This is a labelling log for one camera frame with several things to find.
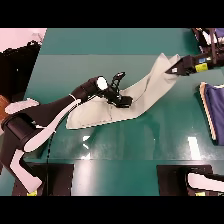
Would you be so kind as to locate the blue garment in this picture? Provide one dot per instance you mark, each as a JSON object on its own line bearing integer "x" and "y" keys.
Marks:
{"x": 216, "y": 111}

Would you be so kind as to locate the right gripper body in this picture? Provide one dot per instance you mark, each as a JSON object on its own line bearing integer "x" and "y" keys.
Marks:
{"x": 188, "y": 65}

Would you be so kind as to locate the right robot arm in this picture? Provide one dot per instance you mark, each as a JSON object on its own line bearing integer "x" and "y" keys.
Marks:
{"x": 204, "y": 181}

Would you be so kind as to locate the white garment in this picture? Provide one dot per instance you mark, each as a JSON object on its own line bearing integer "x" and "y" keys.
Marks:
{"x": 146, "y": 90}

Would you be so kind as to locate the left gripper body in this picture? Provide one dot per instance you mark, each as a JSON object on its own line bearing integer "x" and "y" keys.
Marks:
{"x": 122, "y": 101}

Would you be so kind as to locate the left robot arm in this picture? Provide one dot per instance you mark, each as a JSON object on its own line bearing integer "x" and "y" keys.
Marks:
{"x": 50, "y": 111}

